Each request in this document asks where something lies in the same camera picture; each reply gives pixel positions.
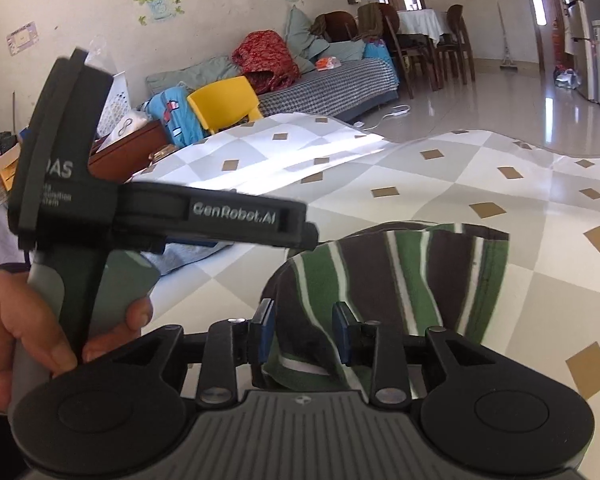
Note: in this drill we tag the white cloth dining table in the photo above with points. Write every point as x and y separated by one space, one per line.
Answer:
422 22

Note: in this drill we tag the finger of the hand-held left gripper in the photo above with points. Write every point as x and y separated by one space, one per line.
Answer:
295 230

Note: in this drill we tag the green brown striped shirt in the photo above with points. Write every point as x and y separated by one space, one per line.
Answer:
380 280

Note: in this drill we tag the dark wooden dining chair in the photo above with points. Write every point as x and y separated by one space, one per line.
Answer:
405 55
342 25
457 35

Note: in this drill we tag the olive draped cloth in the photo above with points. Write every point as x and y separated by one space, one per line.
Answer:
370 22

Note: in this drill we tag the white printed bag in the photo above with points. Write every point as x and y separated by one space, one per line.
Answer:
125 126

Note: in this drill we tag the brown wooden cabinet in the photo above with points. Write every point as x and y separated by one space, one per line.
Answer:
130 149

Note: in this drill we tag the houndstooth covered sofa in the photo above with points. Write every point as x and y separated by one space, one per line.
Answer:
330 87

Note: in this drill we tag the yellow cardboard box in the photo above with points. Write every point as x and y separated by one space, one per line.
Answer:
10 167

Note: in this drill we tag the white power strip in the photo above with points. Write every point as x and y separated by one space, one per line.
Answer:
400 110

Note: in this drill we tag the floor mop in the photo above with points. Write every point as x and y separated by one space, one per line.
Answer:
508 66

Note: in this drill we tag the grey sweatshirt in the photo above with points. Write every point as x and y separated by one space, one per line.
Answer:
190 256

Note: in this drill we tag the blue printed blanket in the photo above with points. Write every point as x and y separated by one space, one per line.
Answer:
177 117

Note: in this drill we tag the white perforated basket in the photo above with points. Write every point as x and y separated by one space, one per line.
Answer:
117 100

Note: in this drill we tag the orange tissue packet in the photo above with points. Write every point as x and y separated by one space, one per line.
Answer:
327 63

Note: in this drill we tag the red patterned cloth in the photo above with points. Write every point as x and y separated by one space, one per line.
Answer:
265 57

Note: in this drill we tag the small golden box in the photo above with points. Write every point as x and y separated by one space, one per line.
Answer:
162 153

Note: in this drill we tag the small wall card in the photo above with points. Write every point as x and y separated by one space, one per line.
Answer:
22 37

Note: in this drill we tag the grey-green pillow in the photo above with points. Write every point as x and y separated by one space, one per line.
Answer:
297 30
347 51

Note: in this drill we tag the silver bag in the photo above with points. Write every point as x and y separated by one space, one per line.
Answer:
567 79

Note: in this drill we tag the grey-green blanket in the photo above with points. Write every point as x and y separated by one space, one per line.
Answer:
200 71

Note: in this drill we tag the blue printed sheet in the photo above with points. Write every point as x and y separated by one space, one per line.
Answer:
377 52

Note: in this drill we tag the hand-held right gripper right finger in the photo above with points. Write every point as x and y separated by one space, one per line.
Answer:
342 332

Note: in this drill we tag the yellow plastic chair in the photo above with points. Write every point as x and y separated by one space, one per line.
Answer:
225 100

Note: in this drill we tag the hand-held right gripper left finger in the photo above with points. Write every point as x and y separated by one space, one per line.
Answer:
265 332

